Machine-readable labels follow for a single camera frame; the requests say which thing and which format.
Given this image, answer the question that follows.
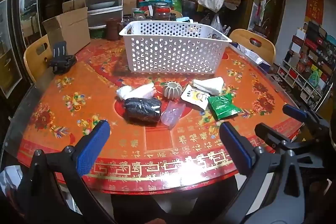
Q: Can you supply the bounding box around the green foil packet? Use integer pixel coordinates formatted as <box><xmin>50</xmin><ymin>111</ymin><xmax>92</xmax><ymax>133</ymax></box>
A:
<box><xmin>208</xmin><ymin>93</ymin><xmax>242</xmax><ymax>121</ymax></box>

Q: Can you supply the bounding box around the yellow cartoon white packet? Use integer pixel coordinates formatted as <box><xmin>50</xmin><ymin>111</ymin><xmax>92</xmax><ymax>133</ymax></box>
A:
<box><xmin>181</xmin><ymin>84</ymin><xmax>210</xmax><ymax>111</ymax></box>

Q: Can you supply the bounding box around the white tissue pack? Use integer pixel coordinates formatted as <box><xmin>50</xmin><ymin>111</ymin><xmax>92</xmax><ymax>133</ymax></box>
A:
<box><xmin>192</xmin><ymin>77</ymin><xmax>224</xmax><ymax>96</ymax></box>

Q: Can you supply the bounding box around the black knitted fabric bundle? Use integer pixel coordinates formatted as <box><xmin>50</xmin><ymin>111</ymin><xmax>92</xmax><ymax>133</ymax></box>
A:
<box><xmin>124</xmin><ymin>98</ymin><xmax>162</xmax><ymax>123</ymax></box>

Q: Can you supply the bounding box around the small white bundle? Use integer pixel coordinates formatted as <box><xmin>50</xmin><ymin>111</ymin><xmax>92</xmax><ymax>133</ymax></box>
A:
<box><xmin>116</xmin><ymin>85</ymin><xmax>133</xmax><ymax>101</ymax></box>

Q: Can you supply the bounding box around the clear purple plastic pouch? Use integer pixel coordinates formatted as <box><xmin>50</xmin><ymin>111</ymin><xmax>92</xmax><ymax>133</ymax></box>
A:
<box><xmin>161</xmin><ymin>101</ymin><xmax>186</xmax><ymax>130</ymax></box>

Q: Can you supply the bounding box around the long white roll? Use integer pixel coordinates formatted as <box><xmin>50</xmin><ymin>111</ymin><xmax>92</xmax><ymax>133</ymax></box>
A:
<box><xmin>123</xmin><ymin>83</ymin><xmax>155</xmax><ymax>100</ymax></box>

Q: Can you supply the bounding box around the white ribbed round ball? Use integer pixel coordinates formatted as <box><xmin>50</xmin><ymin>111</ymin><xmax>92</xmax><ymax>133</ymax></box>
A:
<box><xmin>163</xmin><ymin>81</ymin><xmax>182</xmax><ymax>100</ymax></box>

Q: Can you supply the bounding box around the white cube shelf unit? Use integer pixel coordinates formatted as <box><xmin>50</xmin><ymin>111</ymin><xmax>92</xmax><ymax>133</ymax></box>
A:
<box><xmin>277</xmin><ymin>60</ymin><xmax>332</xmax><ymax>111</ymax></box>

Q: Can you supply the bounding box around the right wooden chair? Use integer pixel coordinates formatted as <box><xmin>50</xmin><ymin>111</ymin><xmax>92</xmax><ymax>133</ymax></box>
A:
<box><xmin>229</xmin><ymin>29</ymin><xmax>276</xmax><ymax>65</ymax></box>

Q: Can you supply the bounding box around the wooden chair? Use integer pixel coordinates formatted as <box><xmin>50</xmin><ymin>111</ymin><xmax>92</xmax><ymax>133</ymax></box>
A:
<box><xmin>23</xmin><ymin>35</ymin><xmax>52</xmax><ymax>83</ymax></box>
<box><xmin>229</xmin><ymin>29</ymin><xmax>276</xmax><ymax>65</ymax></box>

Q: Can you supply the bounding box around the red floral tablecloth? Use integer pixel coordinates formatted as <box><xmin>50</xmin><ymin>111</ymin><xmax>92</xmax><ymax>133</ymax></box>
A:
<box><xmin>17</xmin><ymin>40</ymin><xmax>237</xmax><ymax>194</ymax></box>

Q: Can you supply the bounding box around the black phone stand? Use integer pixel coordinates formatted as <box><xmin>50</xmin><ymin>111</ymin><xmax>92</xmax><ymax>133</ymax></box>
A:
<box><xmin>49</xmin><ymin>41</ymin><xmax>77</xmax><ymax>75</ymax></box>

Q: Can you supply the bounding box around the left wooden chair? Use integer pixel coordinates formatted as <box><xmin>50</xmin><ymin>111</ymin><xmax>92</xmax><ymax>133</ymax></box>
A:
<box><xmin>23</xmin><ymin>35</ymin><xmax>52</xmax><ymax>83</ymax></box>

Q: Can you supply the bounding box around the white perforated plastic basket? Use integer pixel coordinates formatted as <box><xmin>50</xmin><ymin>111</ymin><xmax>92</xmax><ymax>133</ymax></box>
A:
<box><xmin>120</xmin><ymin>20</ymin><xmax>232</xmax><ymax>75</ymax></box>

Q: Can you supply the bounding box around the brown cardboard box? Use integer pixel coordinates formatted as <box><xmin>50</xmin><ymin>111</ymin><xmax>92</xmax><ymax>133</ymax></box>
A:
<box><xmin>42</xmin><ymin>7</ymin><xmax>91</xmax><ymax>55</ymax></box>

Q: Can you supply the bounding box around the brown ceramic mug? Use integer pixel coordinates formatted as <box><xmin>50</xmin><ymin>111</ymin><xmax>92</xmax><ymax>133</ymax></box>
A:
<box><xmin>106</xmin><ymin>18</ymin><xmax>123</xmax><ymax>41</ymax></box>

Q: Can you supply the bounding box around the red lid glass jar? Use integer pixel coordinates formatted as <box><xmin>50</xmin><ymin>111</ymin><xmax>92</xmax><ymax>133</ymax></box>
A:
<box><xmin>153</xmin><ymin>2</ymin><xmax>171</xmax><ymax>21</ymax></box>

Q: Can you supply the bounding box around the red wall poster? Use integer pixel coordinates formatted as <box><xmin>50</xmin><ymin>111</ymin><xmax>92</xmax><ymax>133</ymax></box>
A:
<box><xmin>305</xmin><ymin>0</ymin><xmax>324</xmax><ymax>25</ymax></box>

